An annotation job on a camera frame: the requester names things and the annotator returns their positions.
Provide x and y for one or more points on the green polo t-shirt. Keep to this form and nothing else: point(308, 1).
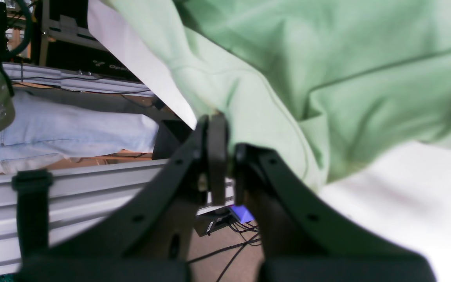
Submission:
point(329, 84)

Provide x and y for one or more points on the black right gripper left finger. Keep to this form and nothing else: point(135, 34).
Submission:
point(147, 239)

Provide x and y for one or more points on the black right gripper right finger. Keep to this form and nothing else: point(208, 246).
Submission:
point(306, 240)

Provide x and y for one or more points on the person leg in jeans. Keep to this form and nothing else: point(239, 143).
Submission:
point(44, 132)

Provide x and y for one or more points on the aluminium frame rail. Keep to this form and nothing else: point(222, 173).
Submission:
point(79, 198)

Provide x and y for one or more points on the black equipment box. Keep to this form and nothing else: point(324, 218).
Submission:
point(61, 39)

